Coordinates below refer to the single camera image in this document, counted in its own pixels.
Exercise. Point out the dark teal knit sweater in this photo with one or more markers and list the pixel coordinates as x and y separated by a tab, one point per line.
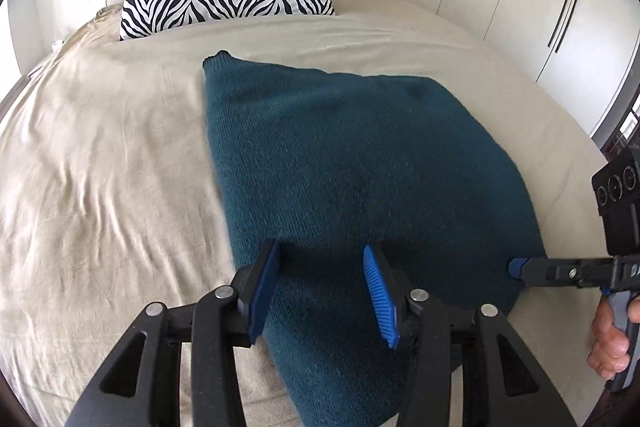
350	157

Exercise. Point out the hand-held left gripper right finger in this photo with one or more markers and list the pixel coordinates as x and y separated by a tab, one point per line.
382	302

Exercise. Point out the person's right hand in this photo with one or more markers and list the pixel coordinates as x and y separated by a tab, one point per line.
607	347

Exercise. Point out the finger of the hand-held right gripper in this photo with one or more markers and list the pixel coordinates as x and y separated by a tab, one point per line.
560	272

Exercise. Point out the bed with beige sheet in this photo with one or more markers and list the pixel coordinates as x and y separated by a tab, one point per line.
110	157

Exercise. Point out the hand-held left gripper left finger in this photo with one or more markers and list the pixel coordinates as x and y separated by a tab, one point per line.
261	294

